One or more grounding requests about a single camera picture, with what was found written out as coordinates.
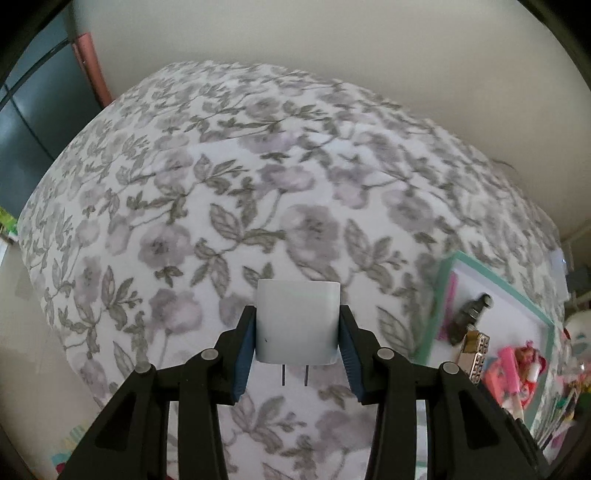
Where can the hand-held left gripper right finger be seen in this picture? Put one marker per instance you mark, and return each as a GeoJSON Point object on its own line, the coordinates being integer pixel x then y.
{"type": "Point", "coordinates": [353, 369]}

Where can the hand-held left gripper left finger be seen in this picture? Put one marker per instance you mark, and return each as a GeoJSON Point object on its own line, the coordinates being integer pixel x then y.
{"type": "Point", "coordinates": [242, 364]}

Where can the white charger plug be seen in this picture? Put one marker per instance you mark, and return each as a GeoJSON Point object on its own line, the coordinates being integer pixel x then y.
{"type": "Point", "coordinates": [295, 318]}

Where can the magenta pen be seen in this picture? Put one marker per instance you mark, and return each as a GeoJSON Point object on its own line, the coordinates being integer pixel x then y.
{"type": "Point", "coordinates": [450, 295]}

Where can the black white patterned bar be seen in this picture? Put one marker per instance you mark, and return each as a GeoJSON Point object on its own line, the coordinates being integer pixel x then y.
{"type": "Point", "coordinates": [478, 353]}

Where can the black charger plug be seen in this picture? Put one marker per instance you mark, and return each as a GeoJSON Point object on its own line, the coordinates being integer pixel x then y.
{"type": "Point", "coordinates": [471, 316]}

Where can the teal-rimmed white tray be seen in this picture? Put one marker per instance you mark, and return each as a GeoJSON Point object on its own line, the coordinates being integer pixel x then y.
{"type": "Point", "coordinates": [503, 304]}

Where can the pink helmet dog figure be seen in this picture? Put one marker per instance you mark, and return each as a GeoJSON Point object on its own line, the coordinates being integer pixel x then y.
{"type": "Point", "coordinates": [528, 353]}

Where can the red white glue tube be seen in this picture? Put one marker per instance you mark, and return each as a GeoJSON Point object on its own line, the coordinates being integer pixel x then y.
{"type": "Point", "coordinates": [533, 371]}

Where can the colourful printed bag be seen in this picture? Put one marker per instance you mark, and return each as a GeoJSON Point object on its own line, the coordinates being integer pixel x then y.
{"type": "Point", "coordinates": [69, 445]}

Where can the floral blanket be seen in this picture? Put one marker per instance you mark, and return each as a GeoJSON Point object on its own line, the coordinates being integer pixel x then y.
{"type": "Point", "coordinates": [231, 161]}

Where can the pile of colourful toys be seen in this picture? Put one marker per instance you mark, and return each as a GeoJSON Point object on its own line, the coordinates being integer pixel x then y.
{"type": "Point", "coordinates": [561, 406]}

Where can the white box with blue light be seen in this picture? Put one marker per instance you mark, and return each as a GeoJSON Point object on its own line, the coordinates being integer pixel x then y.
{"type": "Point", "coordinates": [558, 265]}

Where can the black power adapter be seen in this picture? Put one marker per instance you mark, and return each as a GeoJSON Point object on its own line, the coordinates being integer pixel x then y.
{"type": "Point", "coordinates": [576, 281]}

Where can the green packet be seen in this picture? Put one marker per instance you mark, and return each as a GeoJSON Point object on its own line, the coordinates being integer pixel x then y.
{"type": "Point", "coordinates": [7, 221]}

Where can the dark glass cabinet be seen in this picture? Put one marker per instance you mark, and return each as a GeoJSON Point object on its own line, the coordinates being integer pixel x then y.
{"type": "Point", "coordinates": [32, 129]}

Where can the pink wooden post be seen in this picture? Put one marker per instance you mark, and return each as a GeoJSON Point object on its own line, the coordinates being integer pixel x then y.
{"type": "Point", "coordinates": [92, 64]}

